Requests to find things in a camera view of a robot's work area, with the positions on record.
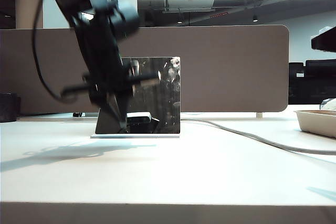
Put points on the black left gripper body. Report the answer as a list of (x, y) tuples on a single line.
[(102, 58)]

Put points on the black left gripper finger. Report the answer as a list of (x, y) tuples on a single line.
[(120, 108), (113, 116)]

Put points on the square mirror with white base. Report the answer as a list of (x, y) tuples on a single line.
[(162, 103)]

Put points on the black cup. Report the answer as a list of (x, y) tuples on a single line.
[(9, 107)]

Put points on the brown desk partition panel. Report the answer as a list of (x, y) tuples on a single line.
[(236, 72)]

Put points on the red ceiling sign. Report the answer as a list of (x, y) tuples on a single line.
[(219, 15)]

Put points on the white partition support foot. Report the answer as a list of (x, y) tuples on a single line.
[(259, 115)]

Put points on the beige pulp tray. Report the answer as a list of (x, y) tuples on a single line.
[(315, 124)]

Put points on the black desk monitor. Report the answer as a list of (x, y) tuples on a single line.
[(321, 68)]

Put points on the white crumpled bag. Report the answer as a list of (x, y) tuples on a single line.
[(329, 104)]

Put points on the black slanted panel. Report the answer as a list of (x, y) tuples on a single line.
[(324, 41)]

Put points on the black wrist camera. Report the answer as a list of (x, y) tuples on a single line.
[(126, 16)]

